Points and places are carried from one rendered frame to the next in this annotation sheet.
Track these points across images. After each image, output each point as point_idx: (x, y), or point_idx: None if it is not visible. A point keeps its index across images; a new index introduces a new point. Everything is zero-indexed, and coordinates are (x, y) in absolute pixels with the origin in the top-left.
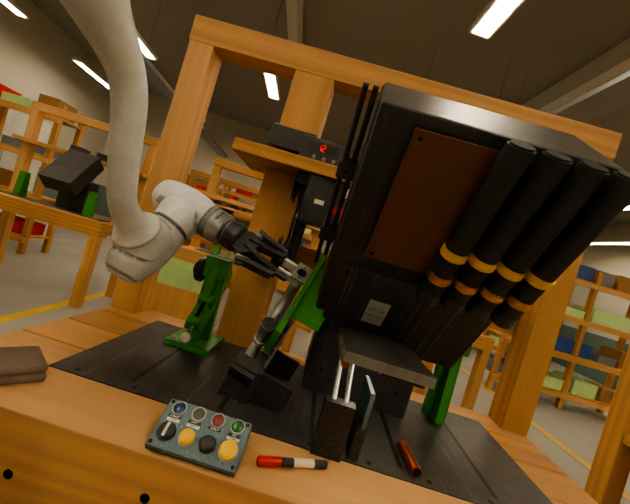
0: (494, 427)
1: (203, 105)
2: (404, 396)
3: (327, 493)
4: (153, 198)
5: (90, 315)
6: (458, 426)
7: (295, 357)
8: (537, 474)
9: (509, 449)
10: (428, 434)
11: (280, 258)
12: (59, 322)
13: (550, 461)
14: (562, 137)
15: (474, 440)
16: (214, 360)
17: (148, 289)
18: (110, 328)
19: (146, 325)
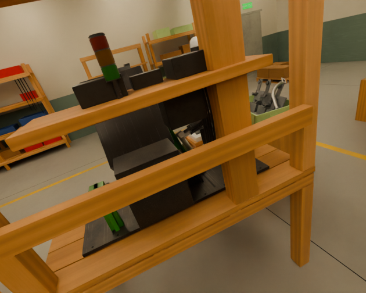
0: (64, 274)
1: (297, 10)
2: None
3: None
4: None
5: (282, 153)
6: (104, 231)
7: (208, 215)
8: (73, 236)
9: (74, 248)
10: (125, 207)
11: (191, 128)
12: (270, 147)
13: (47, 261)
14: None
15: (100, 224)
16: (217, 170)
17: (295, 156)
18: (264, 156)
19: (260, 161)
